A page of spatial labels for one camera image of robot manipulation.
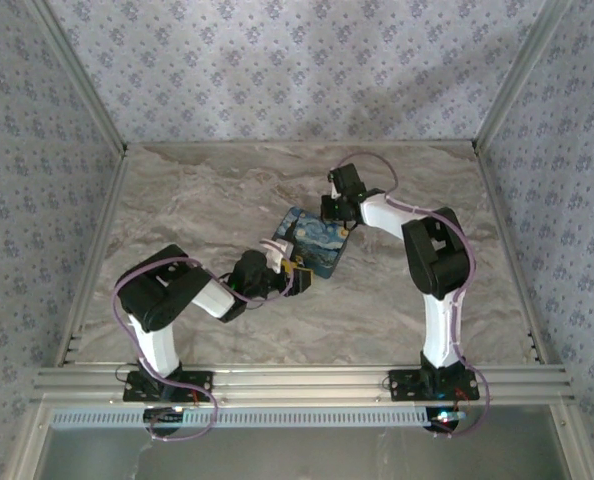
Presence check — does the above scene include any small circuit board with LEDs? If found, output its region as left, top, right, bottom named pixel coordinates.
left=143, top=406, right=186, bottom=426
left=425, top=408, right=469, bottom=432

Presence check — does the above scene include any blue starry night painted box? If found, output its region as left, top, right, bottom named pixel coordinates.
left=270, top=205, right=354, bottom=281

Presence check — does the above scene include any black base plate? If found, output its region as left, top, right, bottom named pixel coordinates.
left=123, top=370, right=214, bottom=403
left=387, top=369, right=481, bottom=403

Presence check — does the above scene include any wide aluminium mounting rail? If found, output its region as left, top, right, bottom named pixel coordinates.
left=32, top=364, right=576, bottom=405

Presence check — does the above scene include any aluminium table side rail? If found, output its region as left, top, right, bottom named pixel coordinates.
left=51, top=149, right=131, bottom=369
left=471, top=144, right=551, bottom=366

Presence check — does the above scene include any grey slotted cable duct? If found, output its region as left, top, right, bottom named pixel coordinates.
left=50, top=405, right=471, bottom=430

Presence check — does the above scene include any aluminium frame post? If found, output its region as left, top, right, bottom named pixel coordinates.
left=471, top=0, right=576, bottom=154
left=29, top=0, right=128, bottom=156

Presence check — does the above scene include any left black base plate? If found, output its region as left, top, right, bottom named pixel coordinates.
left=123, top=370, right=214, bottom=403

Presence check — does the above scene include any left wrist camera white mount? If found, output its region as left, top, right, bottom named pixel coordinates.
left=258, top=237, right=292, bottom=275

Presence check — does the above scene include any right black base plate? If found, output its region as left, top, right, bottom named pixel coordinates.
left=387, top=369, right=481, bottom=403

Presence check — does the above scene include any aluminium table back rail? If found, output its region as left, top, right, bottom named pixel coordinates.
left=125, top=139, right=477, bottom=149

